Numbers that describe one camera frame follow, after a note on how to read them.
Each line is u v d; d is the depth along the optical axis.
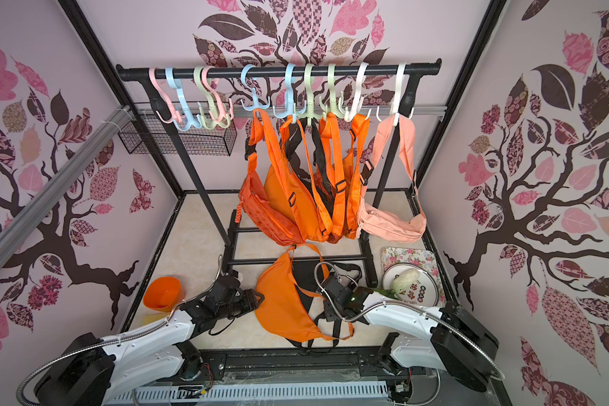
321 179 0.66
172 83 0.49
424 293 0.87
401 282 0.87
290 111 0.59
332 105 0.57
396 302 0.52
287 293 0.87
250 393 0.70
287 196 0.68
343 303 0.64
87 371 0.40
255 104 0.57
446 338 0.42
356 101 0.57
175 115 0.54
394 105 0.55
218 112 0.56
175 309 0.74
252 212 0.73
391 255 0.98
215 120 0.56
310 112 0.58
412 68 0.50
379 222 0.74
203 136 0.81
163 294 0.88
